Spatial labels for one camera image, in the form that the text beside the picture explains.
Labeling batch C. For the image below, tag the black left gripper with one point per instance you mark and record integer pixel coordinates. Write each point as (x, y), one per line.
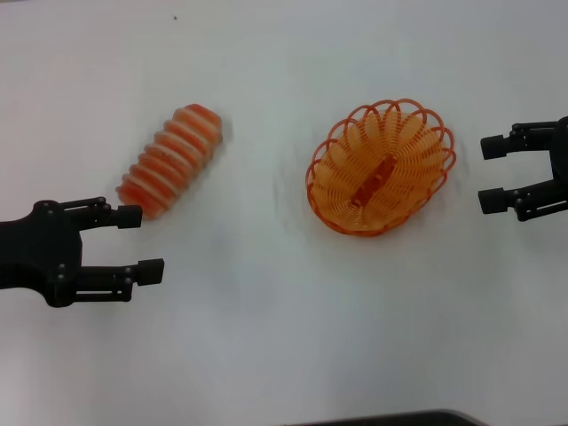
(40, 248)

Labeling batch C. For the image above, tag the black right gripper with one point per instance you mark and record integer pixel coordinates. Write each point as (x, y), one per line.
(561, 164)

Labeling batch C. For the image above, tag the orange sliced bread loaf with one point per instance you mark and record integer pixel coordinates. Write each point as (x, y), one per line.
(171, 160)

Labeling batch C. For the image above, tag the orange woven plastic basket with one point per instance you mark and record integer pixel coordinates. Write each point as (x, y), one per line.
(377, 177)

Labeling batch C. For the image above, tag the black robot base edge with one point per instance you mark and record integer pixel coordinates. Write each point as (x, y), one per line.
(399, 419)

